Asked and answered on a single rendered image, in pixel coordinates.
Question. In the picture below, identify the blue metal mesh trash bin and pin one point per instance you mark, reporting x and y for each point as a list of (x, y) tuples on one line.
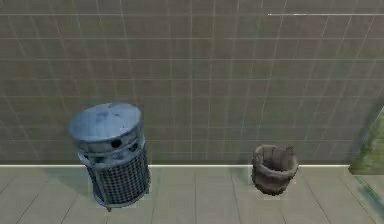
[(115, 160)]

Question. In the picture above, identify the green glass shower panel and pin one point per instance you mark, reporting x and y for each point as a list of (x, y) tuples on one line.
[(371, 150)]

